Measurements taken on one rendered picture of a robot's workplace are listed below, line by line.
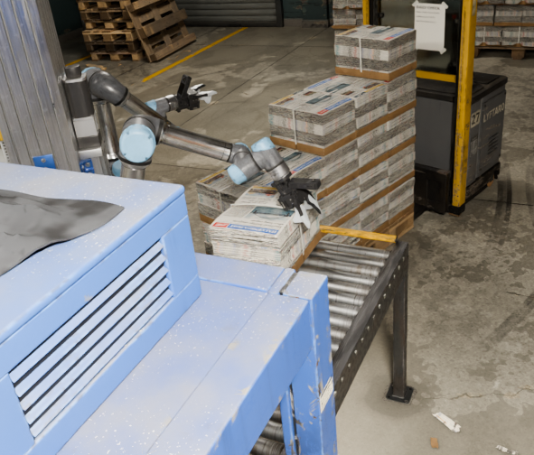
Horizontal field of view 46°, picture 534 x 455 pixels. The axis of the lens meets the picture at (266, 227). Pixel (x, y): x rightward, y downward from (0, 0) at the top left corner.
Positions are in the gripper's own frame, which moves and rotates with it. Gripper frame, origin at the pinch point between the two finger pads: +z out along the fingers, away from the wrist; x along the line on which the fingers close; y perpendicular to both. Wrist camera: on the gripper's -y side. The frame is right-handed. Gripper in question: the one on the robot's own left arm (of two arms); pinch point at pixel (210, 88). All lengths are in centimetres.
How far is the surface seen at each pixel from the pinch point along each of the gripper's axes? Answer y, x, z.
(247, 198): 10, 82, -33
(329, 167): 43, 40, 46
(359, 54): 4, 4, 96
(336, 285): 27, 129, -26
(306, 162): 36, 39, 31
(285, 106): 16.3, 11.5, 38.1
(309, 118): 17, 30, 40
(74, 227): -79, 189, -129
